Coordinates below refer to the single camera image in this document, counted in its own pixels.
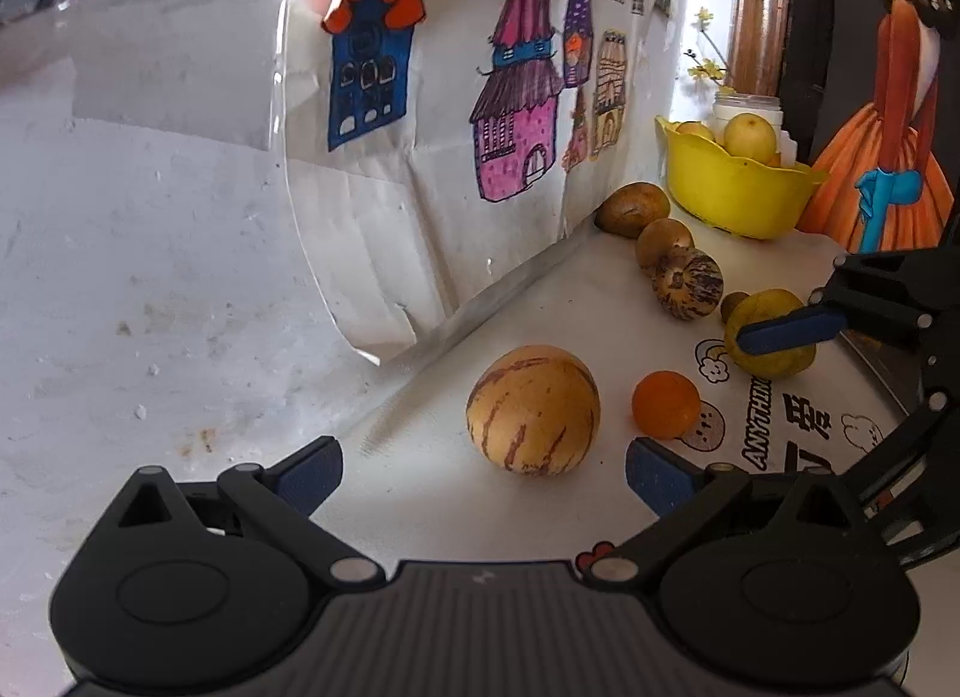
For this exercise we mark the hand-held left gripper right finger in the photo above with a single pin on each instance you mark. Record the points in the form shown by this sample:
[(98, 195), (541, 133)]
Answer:
[(660, 479)]

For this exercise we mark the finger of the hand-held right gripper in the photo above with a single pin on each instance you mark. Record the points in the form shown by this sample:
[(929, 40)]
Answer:
[(904, 442), (787, 333)]

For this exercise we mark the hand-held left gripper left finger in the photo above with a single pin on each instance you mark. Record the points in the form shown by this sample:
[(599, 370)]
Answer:
[(311, 473)]

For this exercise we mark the yellow-green round fruit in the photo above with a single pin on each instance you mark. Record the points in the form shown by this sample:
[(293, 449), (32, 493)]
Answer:
[(772, 359)]

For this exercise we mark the small orange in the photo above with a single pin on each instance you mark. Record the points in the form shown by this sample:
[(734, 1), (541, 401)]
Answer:
[(666, 404)]

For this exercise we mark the purple striped pepino melon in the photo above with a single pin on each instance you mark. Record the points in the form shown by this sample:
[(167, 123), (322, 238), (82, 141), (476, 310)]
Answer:
[(686, 282)]

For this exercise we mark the large striped pepino melon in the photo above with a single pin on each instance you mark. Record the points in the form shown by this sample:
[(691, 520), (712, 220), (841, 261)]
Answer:
[(532, 409)]

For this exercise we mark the brown oval fruit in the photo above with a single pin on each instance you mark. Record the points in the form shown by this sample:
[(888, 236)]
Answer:
[(664, 239), (632, 209)]

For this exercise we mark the tiny brown fruit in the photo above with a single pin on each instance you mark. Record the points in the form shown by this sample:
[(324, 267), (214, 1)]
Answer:
[(733, 305)]

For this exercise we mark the yellow plastic bowl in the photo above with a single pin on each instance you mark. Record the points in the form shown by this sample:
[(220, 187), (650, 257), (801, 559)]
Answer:
[(739, 188)]

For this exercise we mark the pale yellow round fruit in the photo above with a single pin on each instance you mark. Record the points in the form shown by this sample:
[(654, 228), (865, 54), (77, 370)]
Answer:
[(750, 136), (694, 130)]

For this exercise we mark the painting of orange dress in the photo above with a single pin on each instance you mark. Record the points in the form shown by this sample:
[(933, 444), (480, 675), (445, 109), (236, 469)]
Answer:
[(885, 142)]

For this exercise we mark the white plastic jar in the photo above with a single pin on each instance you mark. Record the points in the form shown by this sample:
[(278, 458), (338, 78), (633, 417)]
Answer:
[(746, 104)]

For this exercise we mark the yellow flower sprig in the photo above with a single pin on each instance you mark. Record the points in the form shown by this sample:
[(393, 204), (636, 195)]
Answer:
[(709, 63)]

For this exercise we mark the paper with house drawings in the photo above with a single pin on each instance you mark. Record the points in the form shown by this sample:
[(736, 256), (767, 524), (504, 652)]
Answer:
[(487, 112)]

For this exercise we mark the clear plastic sheet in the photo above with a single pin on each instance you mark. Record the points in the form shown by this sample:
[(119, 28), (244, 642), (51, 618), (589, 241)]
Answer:
[(187, 66)]

